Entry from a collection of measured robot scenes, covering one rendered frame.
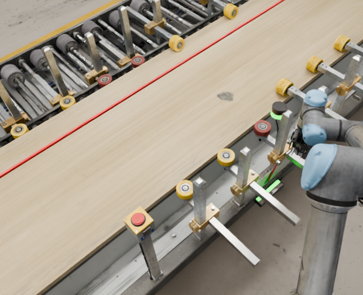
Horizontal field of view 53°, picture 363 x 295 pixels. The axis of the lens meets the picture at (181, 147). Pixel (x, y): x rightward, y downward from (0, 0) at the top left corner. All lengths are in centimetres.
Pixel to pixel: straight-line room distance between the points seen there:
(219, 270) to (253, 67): 123
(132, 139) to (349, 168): 112
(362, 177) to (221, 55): 142
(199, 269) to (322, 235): 151
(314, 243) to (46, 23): 388
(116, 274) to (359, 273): 148
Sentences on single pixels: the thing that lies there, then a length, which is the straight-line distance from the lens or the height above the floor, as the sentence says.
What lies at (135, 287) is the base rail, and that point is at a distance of 165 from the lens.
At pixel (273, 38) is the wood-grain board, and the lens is 232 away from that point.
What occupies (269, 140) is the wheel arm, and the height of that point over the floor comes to 86.
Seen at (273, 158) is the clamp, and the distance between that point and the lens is 174.
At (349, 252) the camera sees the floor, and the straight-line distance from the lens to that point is 259.
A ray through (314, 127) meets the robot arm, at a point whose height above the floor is 133.
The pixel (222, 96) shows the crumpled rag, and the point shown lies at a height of 91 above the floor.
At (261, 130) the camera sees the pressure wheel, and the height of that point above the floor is 91.
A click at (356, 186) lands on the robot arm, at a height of 153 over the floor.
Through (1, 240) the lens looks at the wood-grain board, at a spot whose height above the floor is 90.
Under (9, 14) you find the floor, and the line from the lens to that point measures 477.
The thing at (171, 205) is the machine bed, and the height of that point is 72.
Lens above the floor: 226
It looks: 53 degrees down
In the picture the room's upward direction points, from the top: 5 degrees counter-clockwise
